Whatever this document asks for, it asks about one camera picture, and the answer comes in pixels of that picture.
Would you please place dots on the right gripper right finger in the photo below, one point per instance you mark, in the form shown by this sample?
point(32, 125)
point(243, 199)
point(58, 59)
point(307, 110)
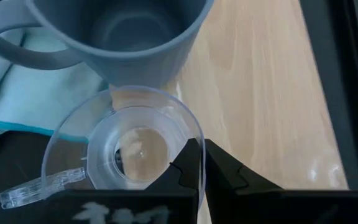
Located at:
point(222, 174)

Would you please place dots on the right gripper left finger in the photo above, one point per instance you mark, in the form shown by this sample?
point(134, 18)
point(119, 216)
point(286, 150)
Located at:
point(186, 171)

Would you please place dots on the grey mug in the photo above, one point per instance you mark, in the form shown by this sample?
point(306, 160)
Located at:
point(129, 31)

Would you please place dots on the light blue cloth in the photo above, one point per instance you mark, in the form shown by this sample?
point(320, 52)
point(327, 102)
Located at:
point(36, 99)

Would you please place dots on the wooden shelf with black frame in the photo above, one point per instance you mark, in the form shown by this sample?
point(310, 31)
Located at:
point(259, 93)

